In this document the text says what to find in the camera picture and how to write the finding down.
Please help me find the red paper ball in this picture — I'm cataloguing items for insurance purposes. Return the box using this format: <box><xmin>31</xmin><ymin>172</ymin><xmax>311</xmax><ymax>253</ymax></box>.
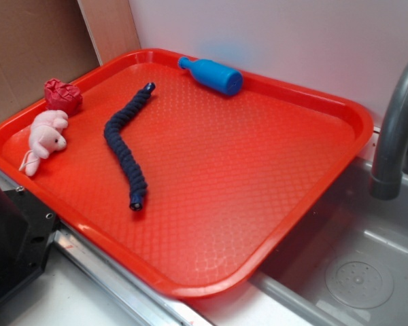
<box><xmin>44</xmin><ymin>78</ymin><xmax>83</xmax><ymax>116</ymax></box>

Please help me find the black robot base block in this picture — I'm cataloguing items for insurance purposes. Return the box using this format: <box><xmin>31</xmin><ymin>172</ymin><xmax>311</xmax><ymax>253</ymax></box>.
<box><xmin>0</xmin><ymin>188</ymin><xmax>58</xmax><ymax>305</ymax></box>

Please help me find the red plastic tray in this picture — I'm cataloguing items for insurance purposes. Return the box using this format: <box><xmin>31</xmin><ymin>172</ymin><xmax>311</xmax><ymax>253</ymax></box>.
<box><xmin>0</xmin><ymin>50</ymin><xmax>373</xmax><ymax>298</ymax></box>

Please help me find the blue plastic toy bottle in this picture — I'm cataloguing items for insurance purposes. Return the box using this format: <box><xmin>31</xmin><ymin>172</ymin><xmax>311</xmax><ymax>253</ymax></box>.
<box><xmin>178</xmin><ymin>56</ymin><xmax>243</xmax><ymax>96</ymax></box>

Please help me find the pink plush pig toy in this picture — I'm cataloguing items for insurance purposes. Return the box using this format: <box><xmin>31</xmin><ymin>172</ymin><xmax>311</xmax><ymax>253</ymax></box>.
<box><xmin>19</xmin><ymin>110</ymin><xmax>68</xmax><ymax>177</ymax></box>

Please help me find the grey toy sink basin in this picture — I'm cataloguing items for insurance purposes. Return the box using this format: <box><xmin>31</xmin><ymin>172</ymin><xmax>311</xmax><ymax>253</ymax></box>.
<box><xmin>251</xmin><ymin>159</ymin><xmax>408</xmax><ymax>325</ymax></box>

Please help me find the grey sink faucet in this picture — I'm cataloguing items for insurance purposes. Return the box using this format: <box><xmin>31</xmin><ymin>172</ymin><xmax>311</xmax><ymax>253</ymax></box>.
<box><xmin>369</xmin><ymin>63</ymin><xmax>408</xmax><ymax>200</ymax></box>

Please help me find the dark blue braided rope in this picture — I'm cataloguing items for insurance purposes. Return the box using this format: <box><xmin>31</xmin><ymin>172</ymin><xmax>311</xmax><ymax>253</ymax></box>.
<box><xmin>103</xmin><ymin>81</ymin><xmax>156</xmax><ymax>212</ymax></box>

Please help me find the silver metal rail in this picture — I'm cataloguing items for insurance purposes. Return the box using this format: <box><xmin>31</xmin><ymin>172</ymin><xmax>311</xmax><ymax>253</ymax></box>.
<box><xmin>0</xmin><ymin>159</ymin><xmax>205</xmax><ymax>326</ymax></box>

